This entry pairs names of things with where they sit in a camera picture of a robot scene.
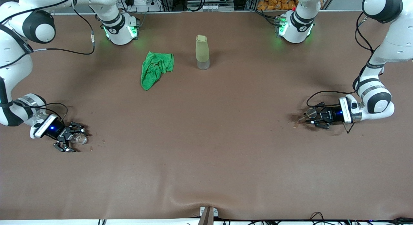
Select steel cone jigger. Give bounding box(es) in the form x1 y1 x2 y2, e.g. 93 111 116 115
297 108 318 124

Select clear glass measuring beaker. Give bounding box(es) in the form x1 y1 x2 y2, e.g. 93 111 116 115
69 132 88 145

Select green microfibre cloth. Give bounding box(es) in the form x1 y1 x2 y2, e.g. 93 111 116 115
140 51 175 91

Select orange packaged snacks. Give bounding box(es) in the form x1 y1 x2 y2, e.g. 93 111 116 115
257 0 299 11

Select olive green bottle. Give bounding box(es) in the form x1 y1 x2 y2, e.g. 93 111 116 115
196 35 210 70

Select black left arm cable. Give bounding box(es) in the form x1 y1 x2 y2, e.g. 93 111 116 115
306 11 383 134

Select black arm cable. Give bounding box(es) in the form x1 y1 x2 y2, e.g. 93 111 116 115
306 11 383 134
0 0 96 123

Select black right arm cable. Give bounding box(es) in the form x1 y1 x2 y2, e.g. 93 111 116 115
0 0 96 123

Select black cable tangle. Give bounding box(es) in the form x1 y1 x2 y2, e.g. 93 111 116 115
309 212 413 225

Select metal table edge bracket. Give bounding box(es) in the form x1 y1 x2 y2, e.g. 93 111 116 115
199 206 219 225

